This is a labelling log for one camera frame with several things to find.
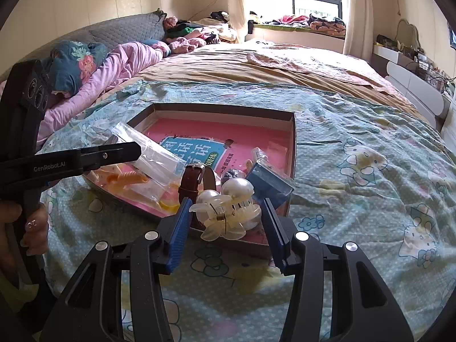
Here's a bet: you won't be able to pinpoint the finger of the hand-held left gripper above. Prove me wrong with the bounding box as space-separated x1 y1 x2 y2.
78 141 141 172

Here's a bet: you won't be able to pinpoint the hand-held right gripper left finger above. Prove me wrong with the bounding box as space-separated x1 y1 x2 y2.
50 197 194 342

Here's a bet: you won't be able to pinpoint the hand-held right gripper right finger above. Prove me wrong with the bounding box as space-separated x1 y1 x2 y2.
262 198 416 342

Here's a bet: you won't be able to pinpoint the large clear plastic bag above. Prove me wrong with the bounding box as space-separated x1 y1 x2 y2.
110 122 186 209

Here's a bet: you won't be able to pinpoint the pearl hair claw clip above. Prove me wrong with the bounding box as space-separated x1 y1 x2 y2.
189 177 263 242

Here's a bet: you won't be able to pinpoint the clear bag with dark item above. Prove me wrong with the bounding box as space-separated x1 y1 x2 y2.
221 168 247 182

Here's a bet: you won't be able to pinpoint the small clear jewelry bag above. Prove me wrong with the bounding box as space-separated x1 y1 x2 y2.
249 147 272 166

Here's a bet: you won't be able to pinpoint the cardboard box tray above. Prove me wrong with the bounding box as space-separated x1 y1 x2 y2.
83 103 297 260

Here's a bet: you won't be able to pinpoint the person's left hand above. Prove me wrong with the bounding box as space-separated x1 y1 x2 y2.
0 199 49 282

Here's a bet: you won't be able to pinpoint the yellow bangle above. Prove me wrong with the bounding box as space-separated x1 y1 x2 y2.
158 199 181 215

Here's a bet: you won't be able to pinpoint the orange hair clip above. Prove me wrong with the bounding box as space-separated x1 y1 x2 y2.
103 166 147 190

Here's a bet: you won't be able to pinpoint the blue small box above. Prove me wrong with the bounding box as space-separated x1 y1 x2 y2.
246 158 296 208

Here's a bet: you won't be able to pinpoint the printed cartoon blanket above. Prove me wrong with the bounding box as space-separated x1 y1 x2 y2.
36 78 456 342

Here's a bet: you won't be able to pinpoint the pink quilt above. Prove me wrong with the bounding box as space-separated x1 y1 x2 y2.
36 41 169 144

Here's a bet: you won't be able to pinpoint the pink picture book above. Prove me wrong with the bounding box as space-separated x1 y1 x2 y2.
107 117 292 247

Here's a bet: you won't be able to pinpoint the blue floral pillow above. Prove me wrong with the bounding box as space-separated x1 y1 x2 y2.
48 40 108 94

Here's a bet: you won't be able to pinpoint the grey padded headboard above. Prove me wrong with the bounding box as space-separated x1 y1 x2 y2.
53 11 169 55

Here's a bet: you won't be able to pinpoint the brown bed sheet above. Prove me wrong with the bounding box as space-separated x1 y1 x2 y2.
136 44 422 115

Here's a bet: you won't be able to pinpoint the pile of clothes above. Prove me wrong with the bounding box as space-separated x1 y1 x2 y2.
162 11 240 53

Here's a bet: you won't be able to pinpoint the cream curtain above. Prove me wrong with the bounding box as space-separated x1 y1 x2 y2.
342 0 375 56
221 0 254 44

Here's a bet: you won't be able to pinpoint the white curved chair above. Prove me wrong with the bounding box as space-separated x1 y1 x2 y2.
385 60 454 119

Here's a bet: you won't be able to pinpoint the white vanity desk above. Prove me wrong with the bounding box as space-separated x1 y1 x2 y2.
370 42 404 69

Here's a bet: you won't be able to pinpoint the folded blankets on window seat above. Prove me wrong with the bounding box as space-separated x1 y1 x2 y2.
274 13 347 33

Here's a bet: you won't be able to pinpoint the desk clutter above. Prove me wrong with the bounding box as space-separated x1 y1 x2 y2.
406 47 456 90

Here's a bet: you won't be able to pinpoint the wavy vanity mirror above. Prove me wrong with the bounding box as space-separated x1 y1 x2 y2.
395 19 422 49

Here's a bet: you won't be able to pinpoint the leather strap wristwatch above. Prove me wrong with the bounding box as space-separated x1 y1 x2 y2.
177 163 219 208

